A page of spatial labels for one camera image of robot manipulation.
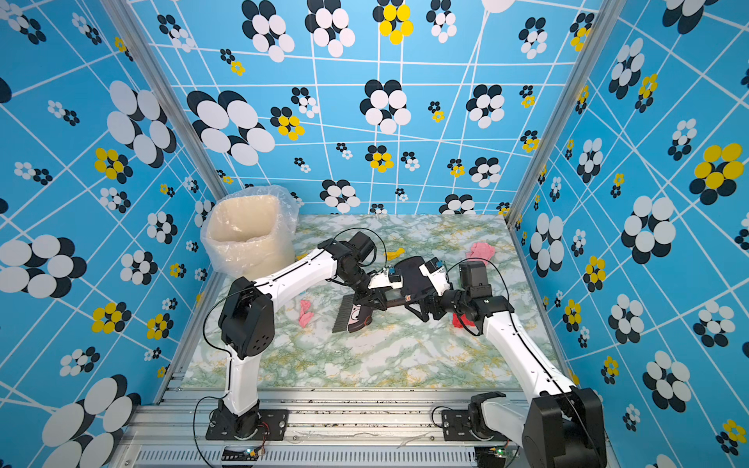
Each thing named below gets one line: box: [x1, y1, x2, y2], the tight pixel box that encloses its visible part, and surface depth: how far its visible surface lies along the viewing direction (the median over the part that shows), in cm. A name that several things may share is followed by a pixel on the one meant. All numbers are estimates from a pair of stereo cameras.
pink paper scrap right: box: [466, 241, 497, 266], surface depth 110 cm
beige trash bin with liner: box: [200, 185, 300, 281], surface depth 90 cm
